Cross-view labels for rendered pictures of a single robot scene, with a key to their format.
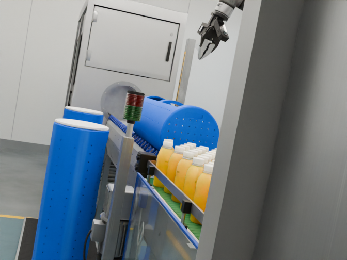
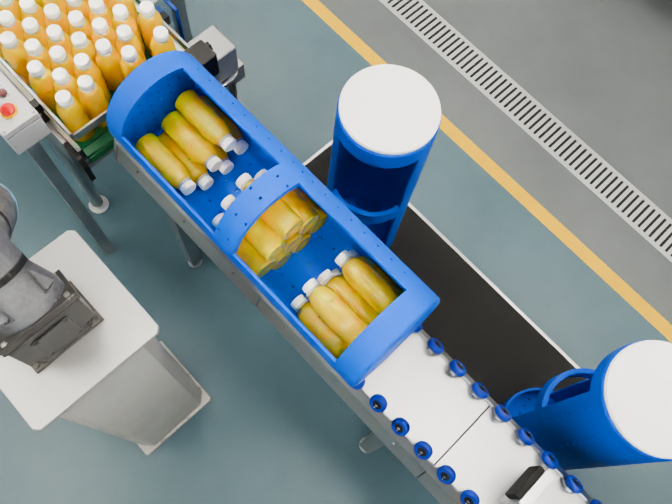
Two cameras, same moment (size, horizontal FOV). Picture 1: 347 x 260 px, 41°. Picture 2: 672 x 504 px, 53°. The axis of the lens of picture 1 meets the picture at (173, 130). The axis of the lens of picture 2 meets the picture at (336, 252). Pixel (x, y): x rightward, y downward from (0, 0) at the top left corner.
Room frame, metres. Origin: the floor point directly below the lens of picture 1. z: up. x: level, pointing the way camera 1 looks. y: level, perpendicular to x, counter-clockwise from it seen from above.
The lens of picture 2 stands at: (3.12, -0.21, 2.60)
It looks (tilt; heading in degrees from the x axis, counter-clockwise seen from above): 70 degrees down; 141
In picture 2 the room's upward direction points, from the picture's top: 11 degrees clockwise
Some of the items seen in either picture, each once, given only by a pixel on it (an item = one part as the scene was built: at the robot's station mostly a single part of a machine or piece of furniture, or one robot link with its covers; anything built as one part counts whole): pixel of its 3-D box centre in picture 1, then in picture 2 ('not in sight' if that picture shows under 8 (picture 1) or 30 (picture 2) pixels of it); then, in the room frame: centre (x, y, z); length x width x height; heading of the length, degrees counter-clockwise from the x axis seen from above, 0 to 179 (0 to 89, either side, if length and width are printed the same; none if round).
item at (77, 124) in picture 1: (82, 124); (389, 108); (2.38, 0.47, 1.03); 0.28 x 0.28 x 0.01
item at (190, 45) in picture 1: (171, 147); not in sight; (3.60, -0.01, 0.85); 0.06 x 0.06 x 1.70; 16
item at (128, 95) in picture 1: (135, 100); not in sight; (1.61, 0.15, 1.23); 0.06 x 0.06 x 0.04
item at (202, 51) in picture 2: (146, 164); (200, 64); (1.98, 0.09, 0.95); 0.10 x 0.07 x 0.10; 106
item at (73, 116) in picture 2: not in sight; (74, 116); (2.00, -0.28, 0.98); 0.07 x 0.07 x 0.17
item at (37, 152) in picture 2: not in sight; (70, 197); (1.95, -0.43, 0.50); 0.04 x 0.04 x 1.00; 16
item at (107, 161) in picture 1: (102, 190); not in sight; (4.01, 0.52, 0.31); 0.06 x 0.06 x 0.63; 16
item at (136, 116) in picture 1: (132, 112); not in sight; (1.61, 0.15, 1.18); 0.06 x 0.06 x 0.05
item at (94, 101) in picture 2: not in sight; (95, 101); (1.98, -0.22, 0.98); 0.07 x 0.07 x 0.17
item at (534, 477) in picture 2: not in sight; (523, 486); (3.36, 0.26, 1.00); 0.10 x 0.04 x 0.15; 106
